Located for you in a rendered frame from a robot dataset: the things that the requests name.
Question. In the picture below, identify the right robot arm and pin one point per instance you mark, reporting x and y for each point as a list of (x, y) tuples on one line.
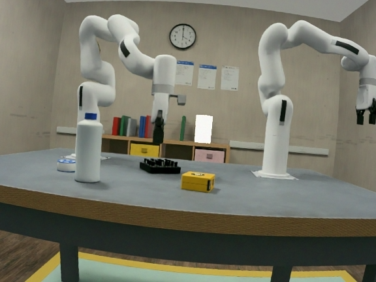
[(162, 69)]

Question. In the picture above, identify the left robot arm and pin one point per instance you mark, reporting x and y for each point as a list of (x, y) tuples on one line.
[(279, 109)]

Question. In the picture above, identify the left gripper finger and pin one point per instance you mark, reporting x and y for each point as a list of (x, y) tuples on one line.
[(360, 118), (372, 116)]

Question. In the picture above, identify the white plastic bottle with blue cap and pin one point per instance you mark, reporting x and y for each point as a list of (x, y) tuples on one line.
[(88, 149)]

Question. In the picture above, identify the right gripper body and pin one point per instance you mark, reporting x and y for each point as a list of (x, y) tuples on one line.
[(160, 102)]

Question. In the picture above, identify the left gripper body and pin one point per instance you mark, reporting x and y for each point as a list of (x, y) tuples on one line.
[(365, 96)]

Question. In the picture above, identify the black knob box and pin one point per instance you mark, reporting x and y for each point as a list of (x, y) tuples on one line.
[(160, 166)]

